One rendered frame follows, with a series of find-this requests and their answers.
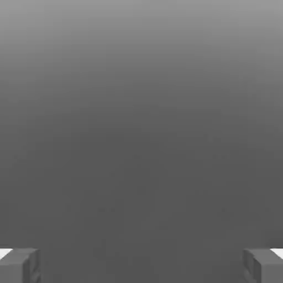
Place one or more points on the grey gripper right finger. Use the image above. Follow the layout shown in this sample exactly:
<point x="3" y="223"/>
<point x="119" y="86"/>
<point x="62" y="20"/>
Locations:
<point x="265" y="266"/>

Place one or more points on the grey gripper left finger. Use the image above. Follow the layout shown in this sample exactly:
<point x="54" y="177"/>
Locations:
<point x="17" y="266"/>

